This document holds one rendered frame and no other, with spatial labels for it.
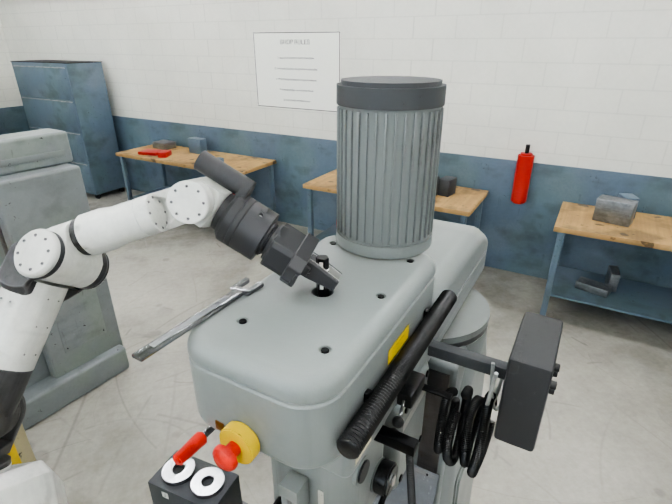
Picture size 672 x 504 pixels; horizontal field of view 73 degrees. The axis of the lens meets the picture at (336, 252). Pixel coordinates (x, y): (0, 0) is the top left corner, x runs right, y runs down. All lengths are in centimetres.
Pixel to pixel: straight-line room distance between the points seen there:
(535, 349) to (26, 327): 90
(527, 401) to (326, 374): 50
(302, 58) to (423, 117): 493
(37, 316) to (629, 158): 462
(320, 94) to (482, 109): 187
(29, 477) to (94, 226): 41
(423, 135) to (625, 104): 404
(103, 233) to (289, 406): 41
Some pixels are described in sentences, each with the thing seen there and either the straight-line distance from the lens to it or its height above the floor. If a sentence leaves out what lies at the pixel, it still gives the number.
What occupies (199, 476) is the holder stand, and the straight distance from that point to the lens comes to 144.
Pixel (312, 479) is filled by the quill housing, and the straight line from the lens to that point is 92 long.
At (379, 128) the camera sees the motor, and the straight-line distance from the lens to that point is 81.
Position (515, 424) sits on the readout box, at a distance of 104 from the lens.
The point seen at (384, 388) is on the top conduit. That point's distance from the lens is 71.
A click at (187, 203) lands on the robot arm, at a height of 205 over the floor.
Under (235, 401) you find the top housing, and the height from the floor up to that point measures 182.
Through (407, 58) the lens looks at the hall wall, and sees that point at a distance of 512.
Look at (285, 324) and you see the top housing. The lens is 69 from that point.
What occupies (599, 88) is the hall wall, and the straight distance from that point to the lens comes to 478.
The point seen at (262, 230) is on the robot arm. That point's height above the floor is 201.
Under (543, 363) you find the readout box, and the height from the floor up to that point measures 173.
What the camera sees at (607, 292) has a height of 29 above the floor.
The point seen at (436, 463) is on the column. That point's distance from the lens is 145.
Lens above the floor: 227
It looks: 25 degrees down
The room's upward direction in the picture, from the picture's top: straight up
